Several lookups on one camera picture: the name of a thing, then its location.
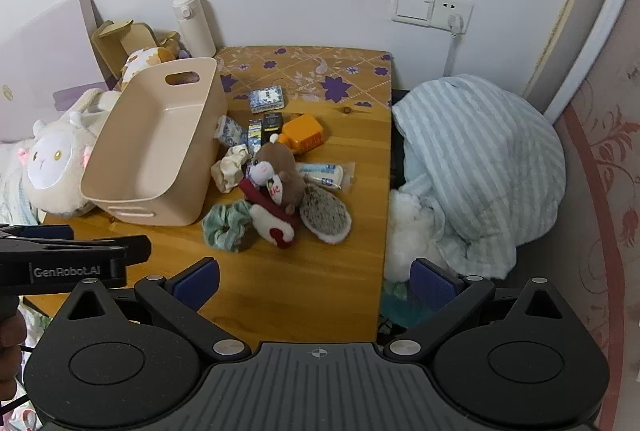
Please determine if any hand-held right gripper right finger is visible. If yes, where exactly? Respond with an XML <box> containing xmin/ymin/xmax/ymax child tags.
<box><xmin>384</xmin><ymin>258</ymin><xmax>581</xmax><ymax>358</ymax></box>

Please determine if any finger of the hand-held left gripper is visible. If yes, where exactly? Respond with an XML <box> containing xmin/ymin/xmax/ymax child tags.
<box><xmin>0</xmin><ymin>235</ymin><xmax>152</xmax><ymax>297</ymax></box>
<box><xmin>0</xmin><ymin>223</ymin><xmax>75</xmax><ymax>242</ymax></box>

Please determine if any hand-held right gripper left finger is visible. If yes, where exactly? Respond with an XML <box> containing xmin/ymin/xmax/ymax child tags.
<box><xmin>47</xmin><ymin>257</ymin><xmax>253</xmax><ymax>358</ymax></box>

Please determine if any green scrunchie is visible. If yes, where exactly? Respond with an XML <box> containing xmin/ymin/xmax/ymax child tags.
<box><xmin>202</xmin><ymin>200</ymin><xmax>258</xmax><ymax>253</ymax></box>

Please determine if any cream scrunchie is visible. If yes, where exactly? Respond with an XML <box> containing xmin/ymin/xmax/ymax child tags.
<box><xmin>210</xmin><ymin>145</ymin><xmax>251</xmax><ymax>193</ymax></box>

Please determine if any beige plastic basket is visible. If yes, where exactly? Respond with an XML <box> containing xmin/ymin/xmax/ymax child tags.
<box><xmin>80</xmin><ymin>57</ymin><xmax>230</xmax><ymax>228</ymax></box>

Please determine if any brown hedgehog plush toy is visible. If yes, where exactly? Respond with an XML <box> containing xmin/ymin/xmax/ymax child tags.
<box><xmin>239</xmin><ymin>133</ymin><xmax>352</xmax><ymax>251</ymax></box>

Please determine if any white tube packet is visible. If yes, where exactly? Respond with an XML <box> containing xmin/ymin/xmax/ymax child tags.
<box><xmin>296</xmin><ymin>161</ymin><xmax>357</xmax><ymax>196</ymax></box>

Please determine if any long cartoon print box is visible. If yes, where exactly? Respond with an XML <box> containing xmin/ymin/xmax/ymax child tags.
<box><xmin>247</xmin><ymin>120</ymin><xmax>264</xmax><ymax>162</ymax></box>

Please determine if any orange bottle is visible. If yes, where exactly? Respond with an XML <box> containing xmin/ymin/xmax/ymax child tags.
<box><xmin>277</xmin><ymin>113</ymin><xmax>325</xmax><ymax>156</ymax></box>

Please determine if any person's left hand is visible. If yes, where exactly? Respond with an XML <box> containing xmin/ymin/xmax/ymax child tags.
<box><xmin>0</xmin><ymin>311</ymin><xmax>27</xmax><ymax>404</ymax></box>

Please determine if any teal cloth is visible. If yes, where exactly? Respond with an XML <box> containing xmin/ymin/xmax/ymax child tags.
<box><xmin>382</xmin><ymin>281</ymin><xmax>431</xmax><ymax>327</ymax></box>

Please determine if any white fluffy plush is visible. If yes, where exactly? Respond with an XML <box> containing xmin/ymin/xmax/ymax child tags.
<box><xmin>384</xmin><ymin>190</ymin><xmax>451</xmax><ymax>282</ymax></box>

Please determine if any white sheep plush toy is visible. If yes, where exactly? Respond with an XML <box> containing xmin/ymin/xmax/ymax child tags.
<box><xmin>17</xmin><ymin>88</ymin><xmax>123</xmax><ymax>218</ymax></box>

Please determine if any floral bed sheet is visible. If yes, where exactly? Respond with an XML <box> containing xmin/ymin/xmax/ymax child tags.
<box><xmin>0</xmin><ymin>301</ymin><xmax>51</xmax><ymax>431</ymax></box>

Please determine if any blue striped blanket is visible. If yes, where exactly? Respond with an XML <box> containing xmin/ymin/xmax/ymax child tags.
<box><xmin>391</xmin><ymin>73</ymin><xmax>567</xmax><ymax>279</ymax></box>

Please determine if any blue white patterned box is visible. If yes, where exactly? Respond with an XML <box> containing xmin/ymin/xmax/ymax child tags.
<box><xmin>215</xmin><ymin>115</ymin><xmax>249</xmax><ymax>148</ymax></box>
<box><xmin>249</xmin><ymin>86</ymin><xmax>287</xmax><ymax>114</ymax></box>

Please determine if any lavender board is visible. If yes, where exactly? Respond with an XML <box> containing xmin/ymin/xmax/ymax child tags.
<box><xmin>0</xmin><ymin>0</ymin><xmax>121</xmax><ymax>144</ymax></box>

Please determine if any brown cardboard box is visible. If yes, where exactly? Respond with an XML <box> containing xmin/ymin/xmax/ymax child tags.
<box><xmin>90</xmin><ymin>19</ymin><xmax>181</xmax><ymax>79</ymax></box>

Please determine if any brown spotted plush toy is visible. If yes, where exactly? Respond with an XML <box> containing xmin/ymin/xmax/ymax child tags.
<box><xmin>120</xmin><ymin>46</ymin><xmax>177</xmax><ymax>86</ymax></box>

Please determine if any purple floral tablecloth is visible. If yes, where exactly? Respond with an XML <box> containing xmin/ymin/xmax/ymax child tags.
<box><xmin>215</xmin><ymin>45</ymin><xmax>393</xmax><ymax>109</ymax></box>

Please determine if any white thermos bottle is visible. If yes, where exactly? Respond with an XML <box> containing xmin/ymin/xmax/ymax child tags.
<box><xmin>173</xmin><ymin>0</ymin><xmax>217</xmax><ymax>59</ymax></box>

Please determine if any white plug with cable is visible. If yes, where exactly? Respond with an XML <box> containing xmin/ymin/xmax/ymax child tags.
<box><xmin>442</xmin><ymin>13</ymin><xmax>468</xmax><ymax>76</ymax></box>

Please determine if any white wall switch socket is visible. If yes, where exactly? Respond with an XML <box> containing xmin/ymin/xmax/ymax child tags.
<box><xmin>391</xmin><ymin>0</ymin><xmax>473</xmax><ymax>32</ymax></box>

